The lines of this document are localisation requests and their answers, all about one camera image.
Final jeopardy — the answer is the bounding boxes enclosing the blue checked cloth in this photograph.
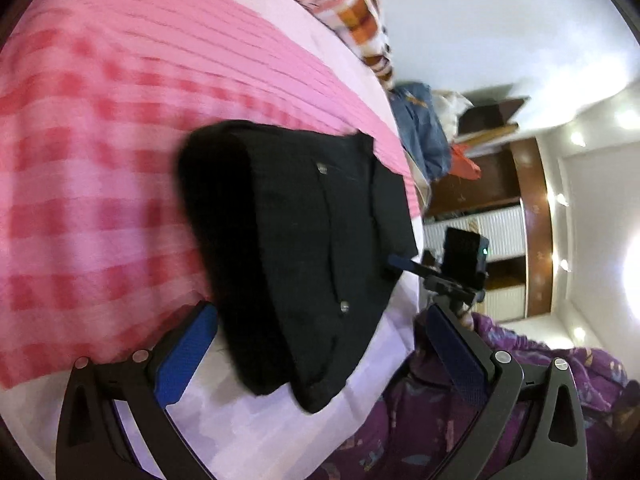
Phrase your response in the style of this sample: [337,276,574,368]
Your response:
[388,82,451,181]

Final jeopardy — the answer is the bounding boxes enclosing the pink checked bed sheet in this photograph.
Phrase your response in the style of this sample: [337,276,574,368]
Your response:
[1,0,409,479]

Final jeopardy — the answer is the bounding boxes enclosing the white floral cloth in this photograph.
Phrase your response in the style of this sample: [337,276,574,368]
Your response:
[432,90,473,143]

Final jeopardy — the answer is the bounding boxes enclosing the red orange cloth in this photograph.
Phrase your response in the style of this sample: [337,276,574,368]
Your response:
[449,144,482,181]

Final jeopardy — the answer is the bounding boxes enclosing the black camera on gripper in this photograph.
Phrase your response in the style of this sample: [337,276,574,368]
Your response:
[440,226,489,290]

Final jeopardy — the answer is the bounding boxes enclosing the orange brown checked pillow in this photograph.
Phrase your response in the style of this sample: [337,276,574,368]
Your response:
[295,0,394,90]

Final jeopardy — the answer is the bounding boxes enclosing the brown wooden wardrobe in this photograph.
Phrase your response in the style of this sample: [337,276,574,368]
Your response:
[425,138,553,321]

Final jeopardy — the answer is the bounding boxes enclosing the black pants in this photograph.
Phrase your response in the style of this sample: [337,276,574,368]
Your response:
[176,120,418,413]

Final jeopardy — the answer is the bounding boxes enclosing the person's right hand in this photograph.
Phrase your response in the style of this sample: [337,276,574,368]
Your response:
[458,309,475,330]

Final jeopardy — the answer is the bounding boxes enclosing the wooden rolling pin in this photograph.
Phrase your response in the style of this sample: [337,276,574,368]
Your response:
[454,122,518,148]

